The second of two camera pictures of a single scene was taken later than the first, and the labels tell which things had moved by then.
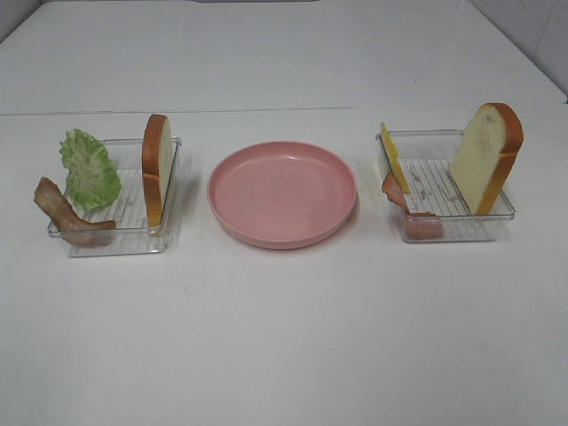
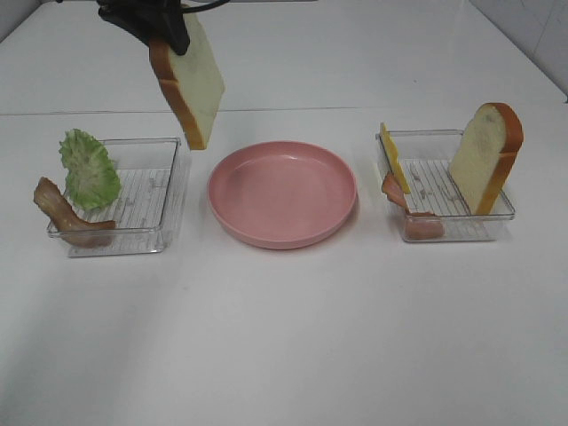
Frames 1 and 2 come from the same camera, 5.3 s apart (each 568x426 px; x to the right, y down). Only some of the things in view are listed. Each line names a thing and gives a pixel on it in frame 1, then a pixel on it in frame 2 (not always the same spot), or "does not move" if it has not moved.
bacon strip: (64, 220) does not move
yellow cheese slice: (394, 159) does not move
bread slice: (157, 164) → (193, 80)
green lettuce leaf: (92, 176) does not move
